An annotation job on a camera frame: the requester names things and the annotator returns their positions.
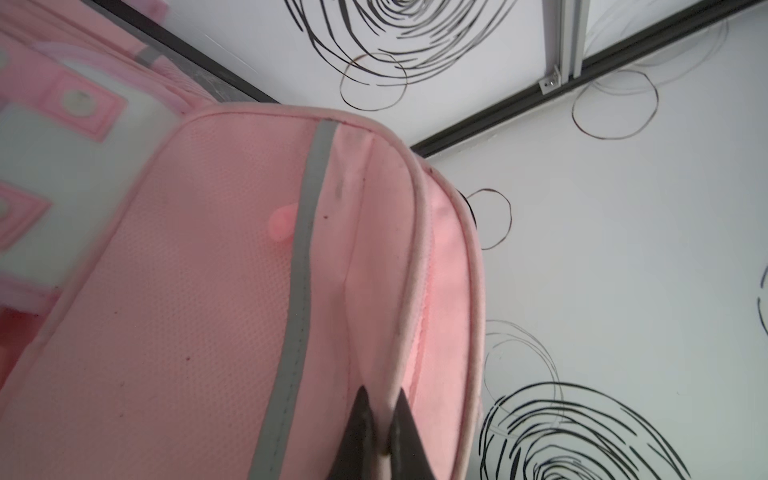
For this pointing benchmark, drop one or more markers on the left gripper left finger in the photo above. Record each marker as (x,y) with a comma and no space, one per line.
(355,456)

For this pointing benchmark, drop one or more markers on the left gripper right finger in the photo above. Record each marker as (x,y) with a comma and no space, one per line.
(408,460)

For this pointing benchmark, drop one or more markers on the pink student backpack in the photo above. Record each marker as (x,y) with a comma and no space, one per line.
(193,289)

